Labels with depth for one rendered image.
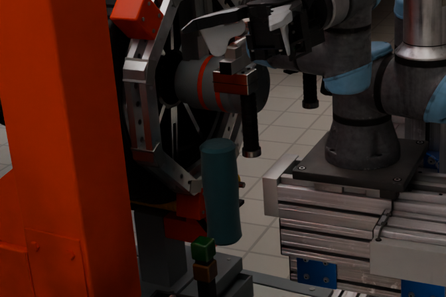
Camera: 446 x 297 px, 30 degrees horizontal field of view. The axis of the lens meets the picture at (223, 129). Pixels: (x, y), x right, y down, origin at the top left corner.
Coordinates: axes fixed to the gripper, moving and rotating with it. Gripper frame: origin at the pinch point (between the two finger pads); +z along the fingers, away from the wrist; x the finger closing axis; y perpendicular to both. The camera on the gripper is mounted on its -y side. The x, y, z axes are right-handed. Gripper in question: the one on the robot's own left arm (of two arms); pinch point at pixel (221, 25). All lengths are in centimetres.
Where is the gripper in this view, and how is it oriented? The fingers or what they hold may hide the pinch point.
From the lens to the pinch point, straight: 107.4
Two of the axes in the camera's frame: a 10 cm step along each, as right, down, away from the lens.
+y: 1.8, 9.5, 2.7
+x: -7.5, -0.5, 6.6
